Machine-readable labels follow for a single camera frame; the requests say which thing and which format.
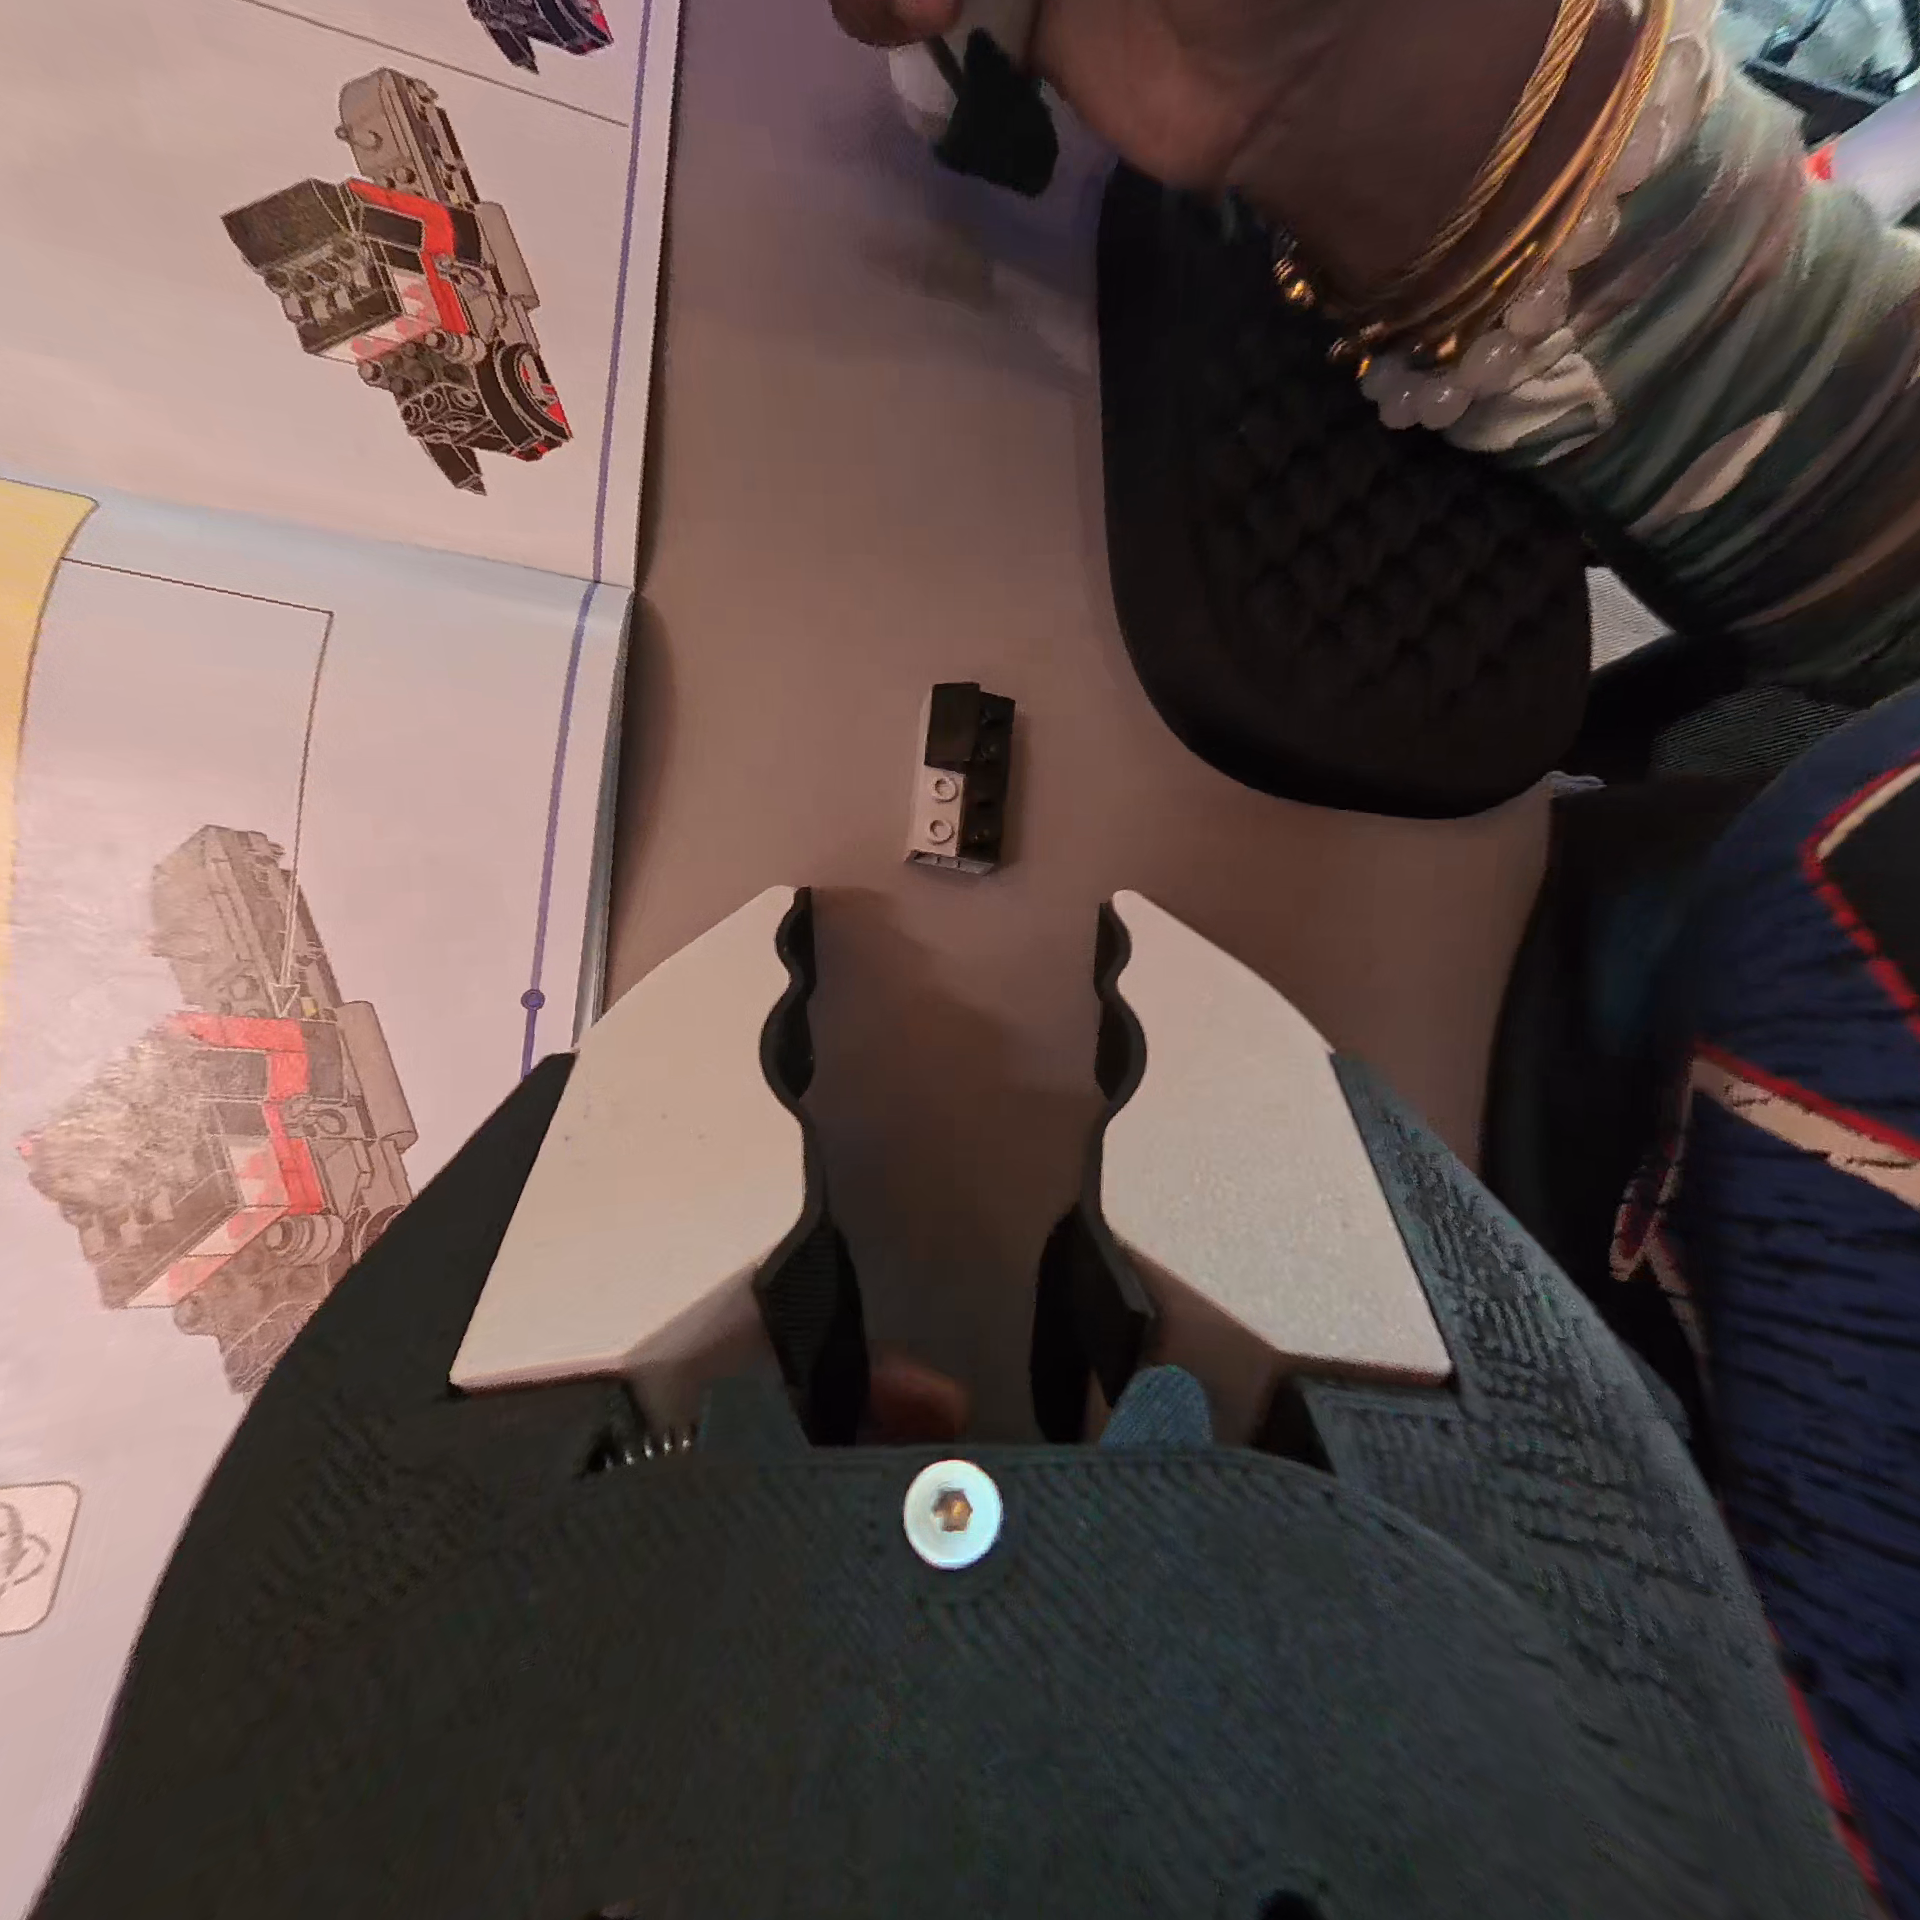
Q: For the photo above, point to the twisted gold bangle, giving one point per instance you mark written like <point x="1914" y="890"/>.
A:
<point x="1514" y="165"/>

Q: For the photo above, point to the person's right forearm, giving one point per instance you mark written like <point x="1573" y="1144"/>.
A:
<point x="1724" y="374"/>

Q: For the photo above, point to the thin gold bangle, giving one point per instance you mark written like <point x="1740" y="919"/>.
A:
<point x="1501" y="285"/>

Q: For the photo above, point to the person's black jacket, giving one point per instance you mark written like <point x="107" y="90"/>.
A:
<point x="1574" y="1021"/>

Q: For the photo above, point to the person's blue printed shirt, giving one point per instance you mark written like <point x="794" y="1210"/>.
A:
<point x="1800" y="1201"/>

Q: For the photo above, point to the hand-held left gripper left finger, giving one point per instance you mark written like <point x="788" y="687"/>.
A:
<point x="644" y="1184"/>

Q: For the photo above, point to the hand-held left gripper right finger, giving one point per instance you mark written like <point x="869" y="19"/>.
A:
<point x="1261" y="1184"/>

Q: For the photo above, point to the toy brick instruction booklet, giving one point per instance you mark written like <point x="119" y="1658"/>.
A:
<point x="374" y="751"/>

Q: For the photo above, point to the grey and black toy brick assembly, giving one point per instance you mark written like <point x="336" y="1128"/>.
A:
<point x="960" y="794"/>

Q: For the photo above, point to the black bumpy cushion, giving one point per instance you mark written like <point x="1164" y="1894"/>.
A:
<point x="1350" y="600"/>

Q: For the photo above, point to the person's right hand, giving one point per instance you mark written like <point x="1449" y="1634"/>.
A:
<point x="1274" y="90"/>

